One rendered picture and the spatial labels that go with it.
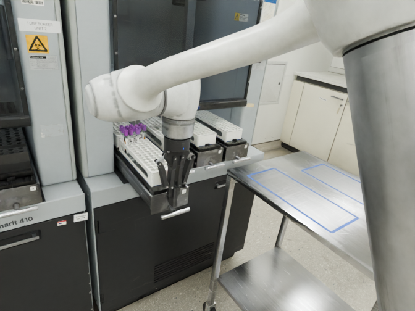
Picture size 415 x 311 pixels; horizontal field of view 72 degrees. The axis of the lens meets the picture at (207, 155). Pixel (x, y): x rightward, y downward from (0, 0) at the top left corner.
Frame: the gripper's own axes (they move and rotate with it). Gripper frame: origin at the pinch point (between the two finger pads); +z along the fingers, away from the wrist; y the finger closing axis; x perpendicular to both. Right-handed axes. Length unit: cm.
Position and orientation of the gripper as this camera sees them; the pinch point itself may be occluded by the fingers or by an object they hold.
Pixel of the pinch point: (173, 195)
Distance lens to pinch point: 90.8
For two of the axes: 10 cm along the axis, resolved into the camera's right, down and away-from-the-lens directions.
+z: -1.1, 9.0, 4.2
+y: -8.2, 1.6, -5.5
